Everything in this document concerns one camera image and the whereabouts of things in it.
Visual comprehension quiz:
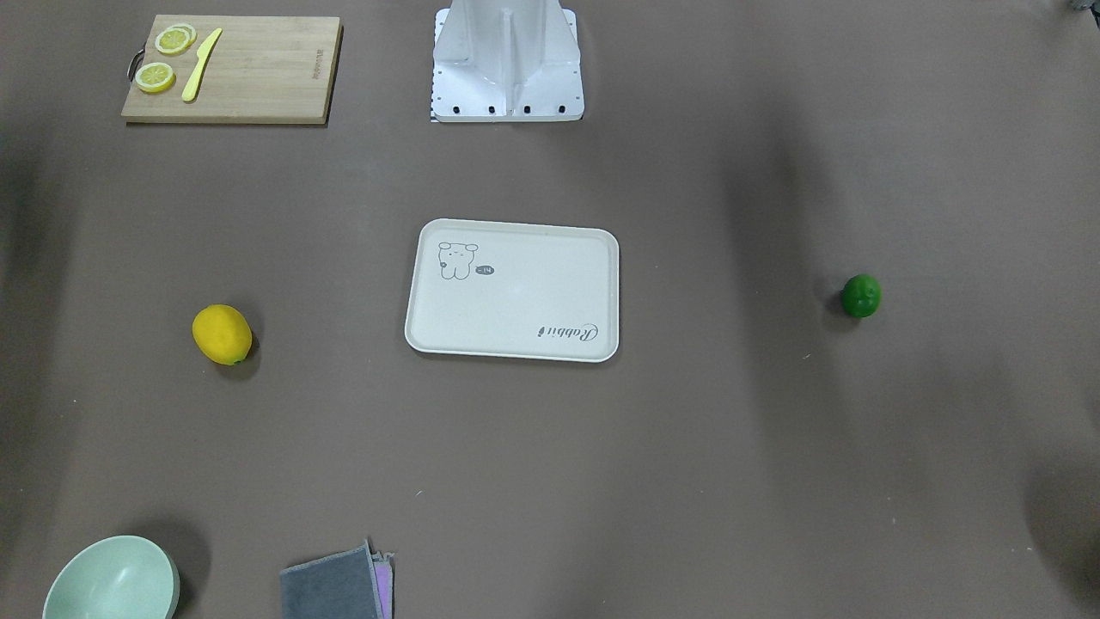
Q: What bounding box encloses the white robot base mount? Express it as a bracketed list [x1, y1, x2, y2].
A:
[430, 1, 585, 123]

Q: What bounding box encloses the grey folded cloth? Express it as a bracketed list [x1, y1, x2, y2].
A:
[279, 542, 395, 618]

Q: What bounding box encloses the white rabbit tray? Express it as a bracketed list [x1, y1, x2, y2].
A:
[404, 218, 620, 364]

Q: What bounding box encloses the yellow plastic knife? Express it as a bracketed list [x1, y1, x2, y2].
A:
[182, 27, 223, 103]

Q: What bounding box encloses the lemon slice upper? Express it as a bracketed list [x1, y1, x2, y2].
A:
[154, 23, 197, 56]

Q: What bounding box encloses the wooden cutting board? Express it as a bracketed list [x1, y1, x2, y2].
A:
[121, 13, 343, 126]

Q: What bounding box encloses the lemon slice lower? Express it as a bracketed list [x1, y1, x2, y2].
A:
[132, 62, 176, 93]

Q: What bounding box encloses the lemon slice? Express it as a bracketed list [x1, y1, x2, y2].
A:
[132, 62, 176, 93]
[154, 23, 197, 56]

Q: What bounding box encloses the yellow lemon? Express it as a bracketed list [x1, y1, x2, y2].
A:
[193, 303, 253, 367]

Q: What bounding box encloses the green lime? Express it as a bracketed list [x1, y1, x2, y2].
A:
[840, 273, 883, 320]

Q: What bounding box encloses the mint green bowl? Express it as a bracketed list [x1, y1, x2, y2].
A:
[41, 537, 182, 618]

